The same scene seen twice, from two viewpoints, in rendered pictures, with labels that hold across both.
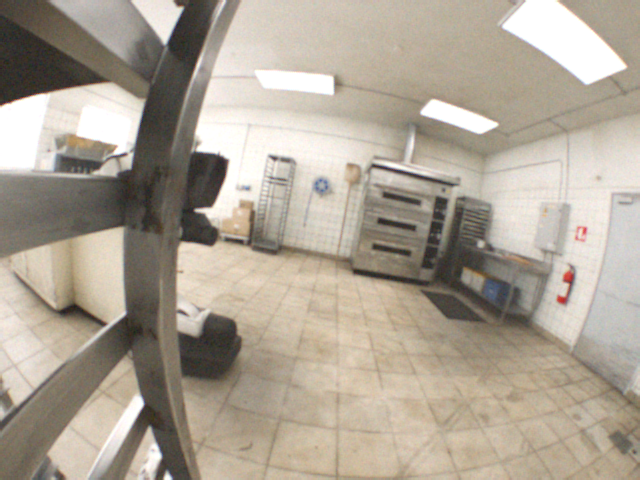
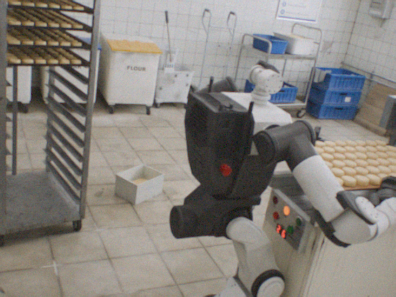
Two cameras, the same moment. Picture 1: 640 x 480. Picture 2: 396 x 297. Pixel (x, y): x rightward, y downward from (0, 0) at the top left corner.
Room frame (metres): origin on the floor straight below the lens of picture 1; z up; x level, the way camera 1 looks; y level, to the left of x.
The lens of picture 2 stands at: (2.43, -0.08, 1.62)
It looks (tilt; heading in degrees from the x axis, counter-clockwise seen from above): 21 degrees down; 151
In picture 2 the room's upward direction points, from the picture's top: 9 degrees clockwise
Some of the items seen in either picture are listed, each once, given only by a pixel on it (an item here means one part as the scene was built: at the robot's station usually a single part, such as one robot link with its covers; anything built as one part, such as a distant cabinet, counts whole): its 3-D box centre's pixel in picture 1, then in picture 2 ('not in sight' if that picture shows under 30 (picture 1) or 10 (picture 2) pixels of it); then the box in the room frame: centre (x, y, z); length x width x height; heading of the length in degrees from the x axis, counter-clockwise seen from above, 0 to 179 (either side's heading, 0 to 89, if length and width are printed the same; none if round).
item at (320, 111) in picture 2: not in sight; (329, 108); (-2.09, 4.39, 0.10); 0.60 x 0.40 x 0.20; 86
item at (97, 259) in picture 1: (112, 265); (339, 276); (1.27, 1.39, 0.45); 0.70 x 0.34 x 0.90; 87
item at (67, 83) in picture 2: not in sight; (65, 82); (-0.23, 0.48, 0.87); 0.64 x 0.03 x 0.03; 9
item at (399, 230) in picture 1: (399, 223); not in sight; (4.53, -1.39, 1.01); 1.56 x 1.20 x 2.01; 88
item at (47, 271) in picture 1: (54, 241); not in sight; (1.32, 2.37, 0.42); 1.28 x 0.72 x 0.84; 87
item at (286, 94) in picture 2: not in sight; (270, 91); (-2.19, 3.44, 0.29); 0.56 x 0.38 x 0.20; 96
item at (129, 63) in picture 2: not in sight; (127, 74); (-2.37, 1.60, 0.38); 0.64 x 0.54 x 0.77; 175
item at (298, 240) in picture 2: not in sight; (287, 220); (1.26, 1.03, 0.77); 0.24 x 0.04 x 0.14; 177
